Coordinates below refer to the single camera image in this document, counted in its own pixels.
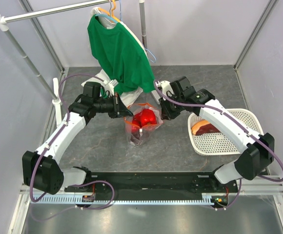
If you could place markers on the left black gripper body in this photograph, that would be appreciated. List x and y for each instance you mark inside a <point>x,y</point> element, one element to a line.
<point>113,111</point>

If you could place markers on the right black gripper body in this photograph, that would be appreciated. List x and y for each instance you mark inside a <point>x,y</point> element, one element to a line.
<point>171,109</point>

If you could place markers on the red apple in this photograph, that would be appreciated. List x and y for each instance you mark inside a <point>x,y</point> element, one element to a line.
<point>136,124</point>
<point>146,117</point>

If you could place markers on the clear orange zip top bag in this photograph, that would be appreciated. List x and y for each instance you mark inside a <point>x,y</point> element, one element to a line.
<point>147,129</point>

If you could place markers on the dark red grape bunch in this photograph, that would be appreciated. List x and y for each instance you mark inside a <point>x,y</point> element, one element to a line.
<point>136,137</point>

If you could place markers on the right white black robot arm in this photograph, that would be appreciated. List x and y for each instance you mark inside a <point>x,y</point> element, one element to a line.
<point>256,149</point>

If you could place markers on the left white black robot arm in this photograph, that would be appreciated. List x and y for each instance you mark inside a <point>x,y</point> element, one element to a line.
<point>41,169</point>

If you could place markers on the blue clothes hanger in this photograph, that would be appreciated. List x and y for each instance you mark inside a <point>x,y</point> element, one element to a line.
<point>110,23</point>

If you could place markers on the green t-shirt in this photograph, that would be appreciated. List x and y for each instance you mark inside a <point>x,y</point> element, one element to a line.
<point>120,56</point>

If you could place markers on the white garment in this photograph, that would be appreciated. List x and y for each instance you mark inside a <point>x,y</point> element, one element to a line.
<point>128,98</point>

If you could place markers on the orange clothes hanger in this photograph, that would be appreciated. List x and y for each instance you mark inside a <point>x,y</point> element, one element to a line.
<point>110,13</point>

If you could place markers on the silver clothes rack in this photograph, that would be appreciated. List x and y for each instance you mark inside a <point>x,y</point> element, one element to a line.
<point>33,15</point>

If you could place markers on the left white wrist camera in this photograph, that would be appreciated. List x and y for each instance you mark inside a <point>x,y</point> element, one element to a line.
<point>110,85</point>

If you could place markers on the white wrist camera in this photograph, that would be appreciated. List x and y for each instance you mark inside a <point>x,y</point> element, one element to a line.
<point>110,85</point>
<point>165,87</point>

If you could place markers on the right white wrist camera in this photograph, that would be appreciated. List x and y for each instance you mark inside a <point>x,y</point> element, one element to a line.
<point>165,87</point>

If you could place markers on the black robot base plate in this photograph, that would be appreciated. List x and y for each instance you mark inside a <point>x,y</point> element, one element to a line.
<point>162,185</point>

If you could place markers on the grey slotted cable duct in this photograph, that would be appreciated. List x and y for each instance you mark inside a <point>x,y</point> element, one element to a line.
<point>87,200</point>

